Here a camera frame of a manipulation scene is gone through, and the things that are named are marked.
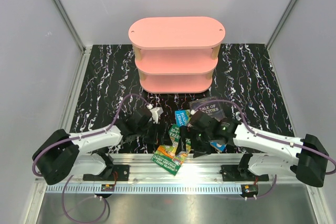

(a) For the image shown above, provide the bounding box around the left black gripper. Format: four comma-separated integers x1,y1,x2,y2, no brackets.
136,120,172,146

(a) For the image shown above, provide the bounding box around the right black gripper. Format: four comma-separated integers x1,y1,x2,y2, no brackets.
175,125,213,158

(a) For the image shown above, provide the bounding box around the green 104-storey treehouse book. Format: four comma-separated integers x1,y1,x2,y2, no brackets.
151,124,192,176

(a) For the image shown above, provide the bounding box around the blue back-cover treehouse book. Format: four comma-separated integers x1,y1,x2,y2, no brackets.
210,142,226,153

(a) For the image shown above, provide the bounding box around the dark tale of two cities book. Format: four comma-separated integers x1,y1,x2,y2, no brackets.
189,97,226,121

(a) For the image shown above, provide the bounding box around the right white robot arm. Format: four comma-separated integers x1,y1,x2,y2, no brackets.
177,111,329,188

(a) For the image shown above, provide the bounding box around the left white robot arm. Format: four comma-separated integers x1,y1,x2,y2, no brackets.
32,107,163,185

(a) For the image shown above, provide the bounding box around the blue 26-storey treehouse book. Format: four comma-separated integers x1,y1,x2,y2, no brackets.
174,110,191,127

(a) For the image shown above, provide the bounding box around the black marble mat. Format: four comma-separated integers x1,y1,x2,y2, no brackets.
68,44,293,144

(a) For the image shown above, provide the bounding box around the pink three-tier shelf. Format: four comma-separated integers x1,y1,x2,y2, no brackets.
129,16,226,94

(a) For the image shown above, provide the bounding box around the aluminium mounting rail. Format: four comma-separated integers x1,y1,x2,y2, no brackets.
35,153,297,185

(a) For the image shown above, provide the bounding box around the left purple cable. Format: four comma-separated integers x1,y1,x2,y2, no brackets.
31,94,150,222

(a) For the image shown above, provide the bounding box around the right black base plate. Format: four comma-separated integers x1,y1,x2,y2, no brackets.
219,165,255,182

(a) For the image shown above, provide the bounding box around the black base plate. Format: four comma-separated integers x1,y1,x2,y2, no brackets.
82,165,130,182
219,165,255,182

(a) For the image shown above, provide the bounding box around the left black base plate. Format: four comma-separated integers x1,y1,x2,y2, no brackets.
82,165,130,182

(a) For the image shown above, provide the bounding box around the white slotted cable duct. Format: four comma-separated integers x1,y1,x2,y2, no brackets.
46,183,257,195

